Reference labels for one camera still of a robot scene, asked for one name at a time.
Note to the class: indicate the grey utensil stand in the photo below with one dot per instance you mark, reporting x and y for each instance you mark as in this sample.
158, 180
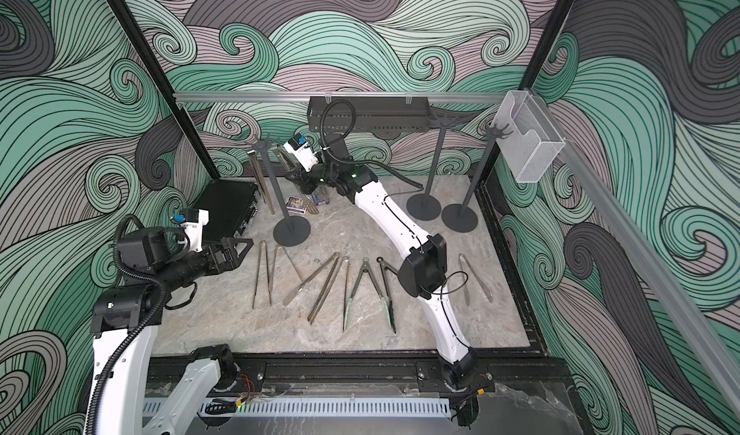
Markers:
424, 206
459, 217
291, 230

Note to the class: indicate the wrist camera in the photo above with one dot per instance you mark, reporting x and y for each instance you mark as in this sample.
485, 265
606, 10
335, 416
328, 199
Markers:
191, 223
300, 149

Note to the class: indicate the steel tongs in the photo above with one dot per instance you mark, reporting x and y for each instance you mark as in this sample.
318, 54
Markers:
288, 166
262, 267
260, 181
277, 249
312, 289
464, 263

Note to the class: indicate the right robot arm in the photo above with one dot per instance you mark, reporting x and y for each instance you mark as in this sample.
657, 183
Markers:
423, 273

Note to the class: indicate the blue card box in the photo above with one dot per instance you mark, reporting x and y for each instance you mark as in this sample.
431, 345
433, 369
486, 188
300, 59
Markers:
321, 196

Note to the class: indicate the clear plastic wall bin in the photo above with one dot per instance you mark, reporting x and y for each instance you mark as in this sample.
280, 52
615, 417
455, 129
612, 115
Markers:
526, 133

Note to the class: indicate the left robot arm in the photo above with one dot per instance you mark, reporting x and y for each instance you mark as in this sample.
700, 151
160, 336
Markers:
151, 263

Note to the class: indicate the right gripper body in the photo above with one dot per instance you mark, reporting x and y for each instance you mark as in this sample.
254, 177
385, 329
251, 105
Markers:
321, 177

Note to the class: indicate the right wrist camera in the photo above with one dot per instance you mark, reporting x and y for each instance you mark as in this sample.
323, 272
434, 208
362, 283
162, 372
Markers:
300, 149

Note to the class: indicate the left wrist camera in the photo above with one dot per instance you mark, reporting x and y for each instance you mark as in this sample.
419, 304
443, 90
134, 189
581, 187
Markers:
191, 223

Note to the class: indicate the white slotted cable duct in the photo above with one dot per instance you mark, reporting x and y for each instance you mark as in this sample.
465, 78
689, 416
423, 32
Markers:
295, 407

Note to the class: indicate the black tipped tongs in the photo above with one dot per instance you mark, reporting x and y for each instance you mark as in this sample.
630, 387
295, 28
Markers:
385, 269

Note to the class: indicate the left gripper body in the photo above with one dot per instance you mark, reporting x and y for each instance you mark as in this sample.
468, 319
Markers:
214, 266

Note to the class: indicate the black wall shelf rack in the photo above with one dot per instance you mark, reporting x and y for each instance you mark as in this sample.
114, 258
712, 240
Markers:
373, 115

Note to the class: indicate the colourful card box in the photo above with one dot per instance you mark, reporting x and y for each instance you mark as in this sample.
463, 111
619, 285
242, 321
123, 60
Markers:
296, 205

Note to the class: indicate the aluminium rail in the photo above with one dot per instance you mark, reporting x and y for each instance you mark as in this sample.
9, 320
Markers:
264, 96

